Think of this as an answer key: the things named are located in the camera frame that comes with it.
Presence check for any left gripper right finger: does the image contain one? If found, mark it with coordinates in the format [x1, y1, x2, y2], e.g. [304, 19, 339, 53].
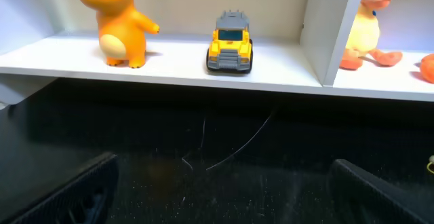
[327, 158, 434, 224]

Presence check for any orange rubber dinosaur toy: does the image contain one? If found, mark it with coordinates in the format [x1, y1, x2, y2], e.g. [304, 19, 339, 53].
[76, 0, 161, 69]

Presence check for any yellow plush duck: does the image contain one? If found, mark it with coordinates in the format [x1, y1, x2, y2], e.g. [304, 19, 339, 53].
[338, 0, 403, 71]

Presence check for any grey and yellow toy truck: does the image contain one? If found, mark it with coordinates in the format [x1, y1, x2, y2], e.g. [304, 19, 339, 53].
[205, 10, 254, 75]

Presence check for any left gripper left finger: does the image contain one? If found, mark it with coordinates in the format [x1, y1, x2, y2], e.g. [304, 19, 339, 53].
[0, 152, 120, 224]

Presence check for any white plush duck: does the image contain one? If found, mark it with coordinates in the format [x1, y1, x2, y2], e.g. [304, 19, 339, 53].
[419, 53, 434, 84]

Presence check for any white shelf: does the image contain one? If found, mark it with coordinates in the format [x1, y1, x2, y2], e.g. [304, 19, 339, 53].
[0, 0, 434, 106]

